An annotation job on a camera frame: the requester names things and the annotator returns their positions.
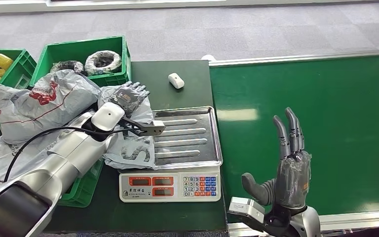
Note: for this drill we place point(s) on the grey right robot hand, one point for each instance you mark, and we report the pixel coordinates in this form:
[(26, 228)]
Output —
[(291, 183)]

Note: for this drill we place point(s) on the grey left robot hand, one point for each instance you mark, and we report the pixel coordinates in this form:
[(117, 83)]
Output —
[(129, 98)]

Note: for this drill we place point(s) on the grey package with black print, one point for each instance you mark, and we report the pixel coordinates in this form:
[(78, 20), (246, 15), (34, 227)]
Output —
[(134, 150)]

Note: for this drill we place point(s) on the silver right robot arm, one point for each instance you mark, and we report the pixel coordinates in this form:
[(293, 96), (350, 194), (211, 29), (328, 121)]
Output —
[(307, 222)]

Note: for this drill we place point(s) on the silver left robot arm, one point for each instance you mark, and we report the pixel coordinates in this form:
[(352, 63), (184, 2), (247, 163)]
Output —
[(65, 153)]

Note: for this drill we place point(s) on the grey package with red print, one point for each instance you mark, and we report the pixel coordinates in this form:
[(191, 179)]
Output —
[(45, 108)]

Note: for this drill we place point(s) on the green conveyor belt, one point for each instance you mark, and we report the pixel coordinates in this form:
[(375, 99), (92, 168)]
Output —
[(307, 85)]

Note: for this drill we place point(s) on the large pale grey package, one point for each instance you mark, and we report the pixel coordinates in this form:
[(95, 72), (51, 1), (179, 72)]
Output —
[(0, 157)]

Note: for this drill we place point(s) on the small white plastic device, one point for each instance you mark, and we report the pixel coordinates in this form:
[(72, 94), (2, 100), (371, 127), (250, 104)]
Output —
[(176, 80)]

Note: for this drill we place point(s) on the dark wrapped coil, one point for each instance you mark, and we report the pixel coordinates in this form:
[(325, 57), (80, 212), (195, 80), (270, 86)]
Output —
[(66, 65)]

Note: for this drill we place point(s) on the electronic scale with steel tray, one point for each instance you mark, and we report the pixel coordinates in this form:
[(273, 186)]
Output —
[(189, 137)]

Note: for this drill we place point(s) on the green crate with packages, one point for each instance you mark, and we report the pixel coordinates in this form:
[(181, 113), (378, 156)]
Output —
[(81, 189)]

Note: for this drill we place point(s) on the green crate with yellow coils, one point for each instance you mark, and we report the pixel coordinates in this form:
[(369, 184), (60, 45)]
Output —
[(19, 72)]

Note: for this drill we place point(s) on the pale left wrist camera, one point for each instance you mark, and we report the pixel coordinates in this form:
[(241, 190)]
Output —
[(155, 128)]

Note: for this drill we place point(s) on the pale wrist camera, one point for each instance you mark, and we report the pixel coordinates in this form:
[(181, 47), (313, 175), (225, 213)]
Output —
[(155, 128), (245, 207)]

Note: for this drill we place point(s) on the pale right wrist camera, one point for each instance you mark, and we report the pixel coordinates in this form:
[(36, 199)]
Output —
[(245, 207)]

